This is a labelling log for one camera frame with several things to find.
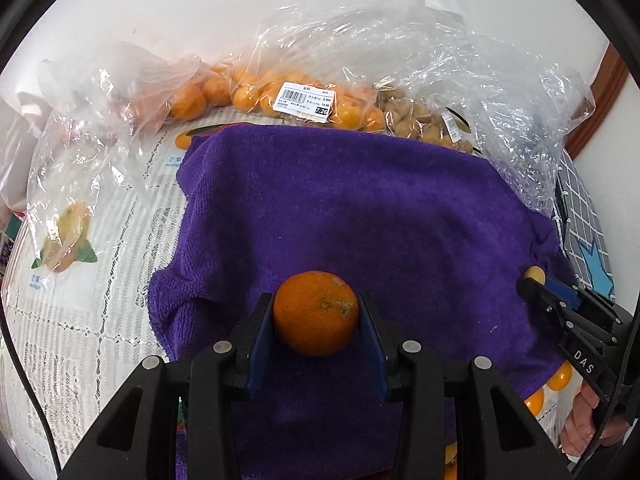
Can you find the person's right hand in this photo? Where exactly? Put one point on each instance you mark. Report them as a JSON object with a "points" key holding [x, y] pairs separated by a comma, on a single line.
{"points": [[579, 429]]}

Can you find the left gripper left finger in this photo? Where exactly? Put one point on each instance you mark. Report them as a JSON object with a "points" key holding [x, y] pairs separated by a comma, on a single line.
{"points": [[135, 435]]}

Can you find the brown door frame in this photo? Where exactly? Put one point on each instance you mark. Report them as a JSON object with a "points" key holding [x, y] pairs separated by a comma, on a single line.
{"points": [[606, 87]]}

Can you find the orange mandarin three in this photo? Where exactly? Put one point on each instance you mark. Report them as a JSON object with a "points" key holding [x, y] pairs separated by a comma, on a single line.
{"points": [[561, 378]]}

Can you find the clear plastic fruit bag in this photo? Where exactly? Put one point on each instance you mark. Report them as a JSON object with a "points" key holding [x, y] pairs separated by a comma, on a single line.
{"points": [[414, 69]]}

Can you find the purple towel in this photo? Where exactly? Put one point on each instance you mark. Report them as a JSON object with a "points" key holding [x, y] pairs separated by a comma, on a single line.
{"points": [[436, 237]]}

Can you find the oval orange kumquat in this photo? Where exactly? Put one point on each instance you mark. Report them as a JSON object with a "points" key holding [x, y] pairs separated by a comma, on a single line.
{"points": [[535, 402]]}

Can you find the grey checked star cushion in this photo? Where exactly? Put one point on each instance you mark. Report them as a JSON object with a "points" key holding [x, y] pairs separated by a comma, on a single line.
{"points": [[582, 238]]}

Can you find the orange mandarin one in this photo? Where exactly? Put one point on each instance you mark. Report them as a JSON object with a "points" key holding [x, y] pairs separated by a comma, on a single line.
{"points": [[316, 313]]}

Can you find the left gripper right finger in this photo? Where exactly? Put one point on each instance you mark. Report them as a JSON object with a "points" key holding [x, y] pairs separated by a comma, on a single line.
{"points": [[496, 436]]}

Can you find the small clear plastic bag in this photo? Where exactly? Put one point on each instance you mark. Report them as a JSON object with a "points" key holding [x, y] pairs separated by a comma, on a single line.
{"points": [[79, 141]]}

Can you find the small pale longan fruit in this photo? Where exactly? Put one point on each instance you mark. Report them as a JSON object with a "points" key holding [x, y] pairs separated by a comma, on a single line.
{"points": [[537, 274]]}

